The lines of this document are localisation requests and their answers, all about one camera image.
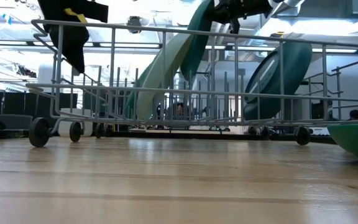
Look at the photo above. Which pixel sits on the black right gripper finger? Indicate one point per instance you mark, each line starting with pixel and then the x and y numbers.
pixel 228 11
pixel 235 26

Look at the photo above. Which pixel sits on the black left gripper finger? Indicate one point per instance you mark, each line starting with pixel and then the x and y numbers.
pixel 68 40
pixel 98 12

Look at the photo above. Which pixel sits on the small dark teal plate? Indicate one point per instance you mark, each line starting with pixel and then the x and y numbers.
pixel 291 71

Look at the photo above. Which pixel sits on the pale green plate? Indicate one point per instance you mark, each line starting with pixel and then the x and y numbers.
pixel 163 74

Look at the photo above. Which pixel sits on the black ceiling device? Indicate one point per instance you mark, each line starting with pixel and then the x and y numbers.
pixel 134 23

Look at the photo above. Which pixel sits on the black partition panels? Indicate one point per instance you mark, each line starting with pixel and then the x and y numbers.
pixel 45 105

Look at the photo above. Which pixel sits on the grey chair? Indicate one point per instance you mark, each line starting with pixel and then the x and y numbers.
pixel 14 123

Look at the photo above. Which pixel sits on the person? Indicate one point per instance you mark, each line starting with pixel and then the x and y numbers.
pixel 354 114
pixel 179 109

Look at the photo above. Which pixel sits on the black aluminium table frame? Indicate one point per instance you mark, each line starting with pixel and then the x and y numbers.
pixel 166 135

